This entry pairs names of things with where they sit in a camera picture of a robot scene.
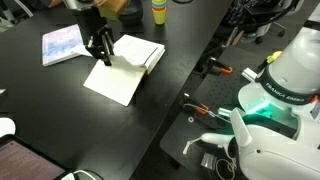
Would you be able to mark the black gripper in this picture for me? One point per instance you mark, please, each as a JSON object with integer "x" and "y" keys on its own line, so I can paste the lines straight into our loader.
{"x": 92, "y": 24}

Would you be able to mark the orange hardcover book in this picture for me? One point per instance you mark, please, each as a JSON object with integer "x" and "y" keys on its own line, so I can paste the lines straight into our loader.
{"x": 133, "y": 58}

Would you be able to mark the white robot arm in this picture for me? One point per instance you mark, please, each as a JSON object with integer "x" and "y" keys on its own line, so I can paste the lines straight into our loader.
{"x": 276, "y": 128}

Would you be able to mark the pale blue pink book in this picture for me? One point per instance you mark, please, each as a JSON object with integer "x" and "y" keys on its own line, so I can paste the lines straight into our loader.
{"x": 61, "y": 45}

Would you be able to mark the black bowl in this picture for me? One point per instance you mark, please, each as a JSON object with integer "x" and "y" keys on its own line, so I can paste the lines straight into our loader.
{"x": 132, "y": 14}

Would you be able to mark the stacked colourful plastic cups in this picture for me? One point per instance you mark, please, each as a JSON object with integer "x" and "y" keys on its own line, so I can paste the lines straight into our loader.
{"x": 159, "y": 11}

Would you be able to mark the black orange clamp lower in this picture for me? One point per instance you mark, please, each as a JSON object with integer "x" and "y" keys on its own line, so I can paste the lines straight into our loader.
{"x": 190, "y": 105}

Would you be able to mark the black orange clamp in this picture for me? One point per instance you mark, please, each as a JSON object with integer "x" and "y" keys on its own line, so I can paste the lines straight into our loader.
{"x": 190, "y": 105}
{"x": 217, "y": 67}

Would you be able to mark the black orange clamp upper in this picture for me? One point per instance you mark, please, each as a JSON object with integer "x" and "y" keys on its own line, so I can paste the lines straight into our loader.
{"x": 217, "y": 67}

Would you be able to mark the white round object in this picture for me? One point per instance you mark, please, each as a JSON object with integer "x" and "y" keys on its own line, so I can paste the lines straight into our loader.
{"x": 7, "y": 126}

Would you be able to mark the black perforated breadboard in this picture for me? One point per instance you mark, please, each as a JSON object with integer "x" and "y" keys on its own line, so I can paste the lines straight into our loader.
{"x": 216, "y": 91}

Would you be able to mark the office chair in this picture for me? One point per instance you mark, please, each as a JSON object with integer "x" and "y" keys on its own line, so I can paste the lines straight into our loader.
{"x": 259, "y": 20}

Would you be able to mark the small clear plastic bag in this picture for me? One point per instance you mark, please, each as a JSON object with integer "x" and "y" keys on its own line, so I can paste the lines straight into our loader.
{"x": 208, "y": 161}

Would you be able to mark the rubber band loop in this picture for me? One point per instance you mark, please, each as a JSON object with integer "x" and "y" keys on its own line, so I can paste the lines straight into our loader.
{"x": 224, "y": 168}

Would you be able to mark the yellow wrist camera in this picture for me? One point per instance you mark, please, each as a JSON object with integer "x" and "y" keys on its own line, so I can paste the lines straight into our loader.
{"x": 110, "y": 9}

